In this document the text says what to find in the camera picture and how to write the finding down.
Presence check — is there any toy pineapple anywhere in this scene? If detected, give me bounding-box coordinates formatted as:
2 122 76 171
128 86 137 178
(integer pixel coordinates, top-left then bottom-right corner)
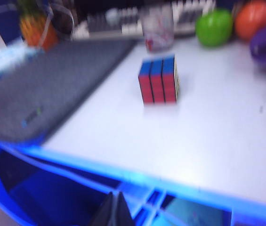
17 0 59 51

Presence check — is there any clear adhesive tape roll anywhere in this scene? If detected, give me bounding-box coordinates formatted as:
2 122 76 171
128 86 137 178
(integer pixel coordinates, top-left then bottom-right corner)
105 9 122 21

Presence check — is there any grey fabric laptop sleeve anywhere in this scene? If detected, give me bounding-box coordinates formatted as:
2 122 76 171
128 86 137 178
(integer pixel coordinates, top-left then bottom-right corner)
0 39 139 144

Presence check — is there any multicolour Rubik's cube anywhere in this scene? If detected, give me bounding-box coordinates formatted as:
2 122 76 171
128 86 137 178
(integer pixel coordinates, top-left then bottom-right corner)
137 54 182 105

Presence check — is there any clear printed glass cup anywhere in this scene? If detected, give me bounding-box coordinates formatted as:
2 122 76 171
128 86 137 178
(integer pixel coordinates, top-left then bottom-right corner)
139 6 175 54

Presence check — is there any thin white desk cable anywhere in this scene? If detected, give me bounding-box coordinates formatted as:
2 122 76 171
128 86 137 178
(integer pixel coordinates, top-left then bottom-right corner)
0 4 75 51

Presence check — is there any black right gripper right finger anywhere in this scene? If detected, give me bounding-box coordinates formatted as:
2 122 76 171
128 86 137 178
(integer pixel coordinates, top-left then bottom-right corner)
117 192 136 226

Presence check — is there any green apple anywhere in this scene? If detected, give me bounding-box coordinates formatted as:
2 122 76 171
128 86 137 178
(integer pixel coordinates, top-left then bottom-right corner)
195 8 234 47

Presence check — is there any white and grey keyboard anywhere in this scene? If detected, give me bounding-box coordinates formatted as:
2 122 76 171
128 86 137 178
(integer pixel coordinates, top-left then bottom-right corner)
75 0 217 38

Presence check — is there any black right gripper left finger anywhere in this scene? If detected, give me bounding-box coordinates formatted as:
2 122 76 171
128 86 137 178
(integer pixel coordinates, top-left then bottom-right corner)
89 192 117 226

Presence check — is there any orange fruit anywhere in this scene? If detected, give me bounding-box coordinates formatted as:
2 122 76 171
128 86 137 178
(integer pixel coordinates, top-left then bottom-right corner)
234 0 266 40

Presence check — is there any light blue tissue pack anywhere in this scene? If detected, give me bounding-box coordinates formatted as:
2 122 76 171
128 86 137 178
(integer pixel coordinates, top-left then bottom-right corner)
0 44 39 85

